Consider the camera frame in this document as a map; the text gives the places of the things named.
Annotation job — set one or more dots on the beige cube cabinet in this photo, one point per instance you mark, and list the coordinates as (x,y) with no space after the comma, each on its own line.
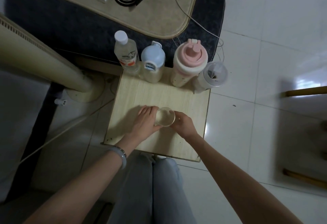
(158,96)

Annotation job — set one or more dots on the person's left forearm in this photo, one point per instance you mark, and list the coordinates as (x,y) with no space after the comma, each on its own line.
(76,193)

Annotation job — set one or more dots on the water bottle orange label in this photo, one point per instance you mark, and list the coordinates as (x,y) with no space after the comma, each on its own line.
(126,55)

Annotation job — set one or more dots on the pink lid bottle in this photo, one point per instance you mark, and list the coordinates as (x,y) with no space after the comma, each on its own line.
(190,58)

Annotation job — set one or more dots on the blue lid bottle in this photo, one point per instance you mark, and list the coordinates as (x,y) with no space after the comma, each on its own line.
(153,58)

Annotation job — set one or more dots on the cream sofa dark armrest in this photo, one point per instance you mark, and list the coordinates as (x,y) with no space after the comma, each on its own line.
(64,27)

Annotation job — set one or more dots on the person's right hand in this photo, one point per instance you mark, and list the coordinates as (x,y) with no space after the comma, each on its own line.
(185,128)

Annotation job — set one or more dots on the cream tower fan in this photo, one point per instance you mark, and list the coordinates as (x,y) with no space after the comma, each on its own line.
(38,60)

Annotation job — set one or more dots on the person's grey trousers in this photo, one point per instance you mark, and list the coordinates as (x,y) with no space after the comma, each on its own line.
(153,193)

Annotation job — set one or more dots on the person's right forearm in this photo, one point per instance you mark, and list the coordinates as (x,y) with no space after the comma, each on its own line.
(242,188)

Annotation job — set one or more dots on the pale jade bangle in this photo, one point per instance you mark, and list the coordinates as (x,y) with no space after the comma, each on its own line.
(122,158)

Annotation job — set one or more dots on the person's left hand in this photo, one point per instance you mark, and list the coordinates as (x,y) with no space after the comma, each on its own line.
(144,124)

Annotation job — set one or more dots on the clear plastic cup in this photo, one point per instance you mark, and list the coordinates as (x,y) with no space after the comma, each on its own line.
(164,116)

